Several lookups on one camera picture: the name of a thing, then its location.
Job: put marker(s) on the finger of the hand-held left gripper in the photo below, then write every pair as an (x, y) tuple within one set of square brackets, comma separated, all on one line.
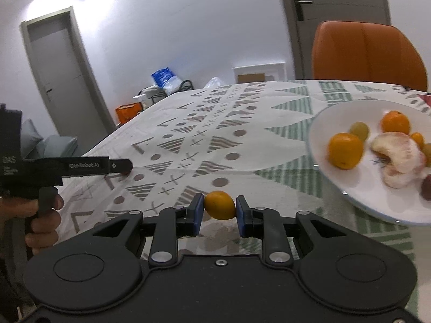
[(121, 166)]

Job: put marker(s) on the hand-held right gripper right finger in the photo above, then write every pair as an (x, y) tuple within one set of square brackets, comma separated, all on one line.
[(240, 217)]

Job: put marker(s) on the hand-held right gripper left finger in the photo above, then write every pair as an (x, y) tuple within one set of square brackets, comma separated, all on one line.
[(198, 213)]

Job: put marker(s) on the small orange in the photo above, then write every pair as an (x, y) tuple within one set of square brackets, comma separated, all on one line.
[(219, 207)]

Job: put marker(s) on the large orange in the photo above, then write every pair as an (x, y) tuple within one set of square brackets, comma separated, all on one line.
[(345, 150)]

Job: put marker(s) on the white plate with blue print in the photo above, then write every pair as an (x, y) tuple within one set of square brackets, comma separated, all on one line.
[(363, 183)]

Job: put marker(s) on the olive-brown small round fruit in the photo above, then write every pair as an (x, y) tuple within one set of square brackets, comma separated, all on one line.
[(359, 130)]

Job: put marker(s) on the peeled pomelo segment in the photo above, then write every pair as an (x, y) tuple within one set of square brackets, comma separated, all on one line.
[(394, 148), (400, 176)]

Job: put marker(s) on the medium orange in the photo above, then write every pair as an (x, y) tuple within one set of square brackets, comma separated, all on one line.
[(395, 122)]

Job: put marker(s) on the dark red small fruit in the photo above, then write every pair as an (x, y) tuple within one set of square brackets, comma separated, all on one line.
[(426, 188)]

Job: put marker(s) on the person's left hand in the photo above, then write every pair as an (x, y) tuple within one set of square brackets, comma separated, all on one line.
[(47, 228)]

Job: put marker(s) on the small grey cushion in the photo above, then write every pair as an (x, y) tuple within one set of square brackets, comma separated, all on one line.
[(57, 146)]

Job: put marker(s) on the orange box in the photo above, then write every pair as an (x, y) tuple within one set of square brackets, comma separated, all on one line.
[(128, 114)]

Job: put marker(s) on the white cardboard box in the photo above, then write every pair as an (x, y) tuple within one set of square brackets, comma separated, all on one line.
[(148, 94)]

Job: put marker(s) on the patterned tablecloth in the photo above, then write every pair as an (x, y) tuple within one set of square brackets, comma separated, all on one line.
[(219, 124)]

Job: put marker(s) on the blue and white bag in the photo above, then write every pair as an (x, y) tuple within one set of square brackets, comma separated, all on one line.
[(165, 79)]

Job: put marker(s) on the white plastic bag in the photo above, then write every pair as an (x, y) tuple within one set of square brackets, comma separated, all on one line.
[(215, 83)]

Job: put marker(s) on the orange kumquat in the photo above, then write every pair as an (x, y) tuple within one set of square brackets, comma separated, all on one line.
[(417, 139)]

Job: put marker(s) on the yellow kumquat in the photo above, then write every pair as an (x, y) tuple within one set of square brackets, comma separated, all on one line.
[(427, 154)]

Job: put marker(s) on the orange leather chair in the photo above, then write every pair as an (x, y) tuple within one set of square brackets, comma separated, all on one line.
[(363, 53)]

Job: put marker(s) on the red mat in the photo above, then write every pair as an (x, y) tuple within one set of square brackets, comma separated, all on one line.
[(427, 101)]

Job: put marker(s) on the grey door with frame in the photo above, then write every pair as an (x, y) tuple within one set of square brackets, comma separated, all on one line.
[(60, 80)]

